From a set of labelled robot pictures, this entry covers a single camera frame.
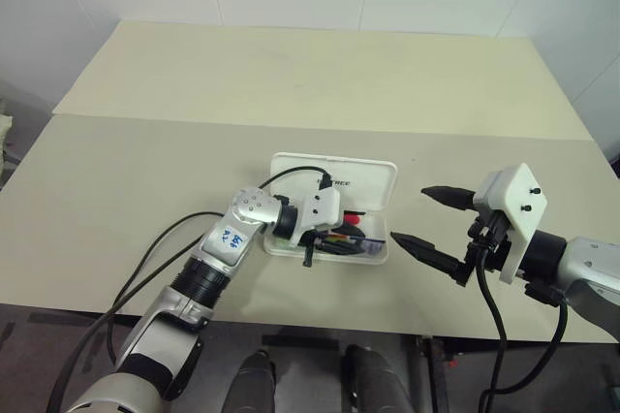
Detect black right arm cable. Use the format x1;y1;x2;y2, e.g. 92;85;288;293
474;247;571;413

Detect dark rounded shape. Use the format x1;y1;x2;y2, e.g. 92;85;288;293
341;343;425;413
235;349;278;413

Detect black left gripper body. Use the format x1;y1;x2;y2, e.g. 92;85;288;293
297;224;343;248

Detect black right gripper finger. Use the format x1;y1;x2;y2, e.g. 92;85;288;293
389;232;474;288
420;184;479;213

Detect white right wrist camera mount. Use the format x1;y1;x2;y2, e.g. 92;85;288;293
473;162;549;284

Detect black under-table frame bar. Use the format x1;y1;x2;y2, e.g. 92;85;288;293
419;334;620;371

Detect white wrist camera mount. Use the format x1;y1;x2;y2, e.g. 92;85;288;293
473;162;549;284
290;188;341;245

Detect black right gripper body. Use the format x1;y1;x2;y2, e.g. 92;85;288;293
466;208;513;272

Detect white plastic pencil case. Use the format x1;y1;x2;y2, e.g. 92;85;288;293
263;151;399;267

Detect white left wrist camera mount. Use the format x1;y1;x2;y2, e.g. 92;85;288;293
290;188;341;245

